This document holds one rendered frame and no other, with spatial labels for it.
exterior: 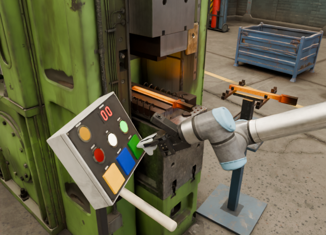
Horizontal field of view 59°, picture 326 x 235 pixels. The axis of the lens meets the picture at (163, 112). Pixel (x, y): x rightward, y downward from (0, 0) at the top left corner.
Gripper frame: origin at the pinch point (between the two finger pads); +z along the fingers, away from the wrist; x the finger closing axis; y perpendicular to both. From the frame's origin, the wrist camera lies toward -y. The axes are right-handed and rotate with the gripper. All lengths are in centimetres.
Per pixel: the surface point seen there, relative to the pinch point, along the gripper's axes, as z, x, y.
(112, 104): 2.0, 1.6, -18.0
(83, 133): 1.6, -20.7, -17.8
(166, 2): -23, 39, -42
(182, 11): -25, 49, -35
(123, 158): 1.2, -11.2, -1.0
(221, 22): 79, 781, 42
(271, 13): -49, 926, 101
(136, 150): 1.3, -2.2, 1.5
